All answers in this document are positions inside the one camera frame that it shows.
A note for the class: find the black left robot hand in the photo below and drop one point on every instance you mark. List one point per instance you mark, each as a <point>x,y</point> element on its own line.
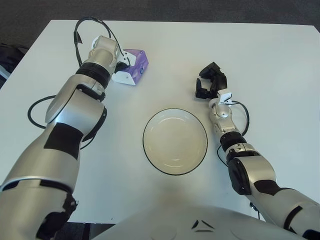
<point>122,66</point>

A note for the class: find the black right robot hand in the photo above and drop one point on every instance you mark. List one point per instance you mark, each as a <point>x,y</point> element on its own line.
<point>218,83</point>

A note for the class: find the purple tissue paper pack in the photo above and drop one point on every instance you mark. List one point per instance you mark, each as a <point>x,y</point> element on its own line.
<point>137,67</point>

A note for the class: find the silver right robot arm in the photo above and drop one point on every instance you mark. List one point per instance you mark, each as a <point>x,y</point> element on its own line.
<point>250,170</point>

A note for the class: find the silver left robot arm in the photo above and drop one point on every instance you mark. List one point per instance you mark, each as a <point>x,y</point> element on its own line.
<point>75,112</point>

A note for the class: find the white plate with black rim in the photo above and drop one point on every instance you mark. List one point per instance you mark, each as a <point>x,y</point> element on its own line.
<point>175,141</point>

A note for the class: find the black bag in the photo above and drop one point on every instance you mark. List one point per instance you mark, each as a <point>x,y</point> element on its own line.
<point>7,58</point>

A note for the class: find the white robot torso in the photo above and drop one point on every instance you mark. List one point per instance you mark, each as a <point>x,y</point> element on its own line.
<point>162,222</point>

